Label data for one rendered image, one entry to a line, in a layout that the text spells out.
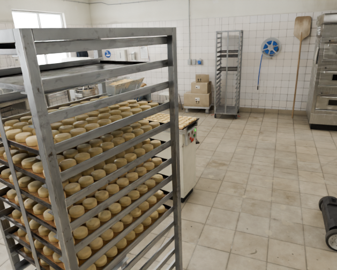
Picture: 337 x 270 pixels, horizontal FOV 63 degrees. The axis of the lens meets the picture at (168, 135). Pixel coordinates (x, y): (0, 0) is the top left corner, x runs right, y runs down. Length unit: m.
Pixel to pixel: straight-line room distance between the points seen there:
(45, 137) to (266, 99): 6.15
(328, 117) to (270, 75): 1.60
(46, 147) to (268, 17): 6.04
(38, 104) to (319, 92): 5.24
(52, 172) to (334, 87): 5.17
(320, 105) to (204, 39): 2.87
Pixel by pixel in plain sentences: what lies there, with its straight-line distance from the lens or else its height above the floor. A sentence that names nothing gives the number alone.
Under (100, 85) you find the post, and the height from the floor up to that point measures 1.56.
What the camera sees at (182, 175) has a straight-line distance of 2.96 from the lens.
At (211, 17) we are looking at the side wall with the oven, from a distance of 6.69.
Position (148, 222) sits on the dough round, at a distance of 1.35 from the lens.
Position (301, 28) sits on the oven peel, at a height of 1.81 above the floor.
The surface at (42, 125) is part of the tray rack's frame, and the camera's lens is 0.76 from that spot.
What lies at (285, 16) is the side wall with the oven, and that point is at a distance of 6.51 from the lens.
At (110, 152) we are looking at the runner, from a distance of 0.98.
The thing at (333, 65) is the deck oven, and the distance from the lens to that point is 5.59.
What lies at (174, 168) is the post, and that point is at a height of 1.20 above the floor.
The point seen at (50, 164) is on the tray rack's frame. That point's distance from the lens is 0.80.
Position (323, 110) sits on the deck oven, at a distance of 5.68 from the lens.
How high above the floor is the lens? 1.79
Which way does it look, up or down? 20 degrees down
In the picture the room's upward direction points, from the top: 2 degrees counter-clockwise
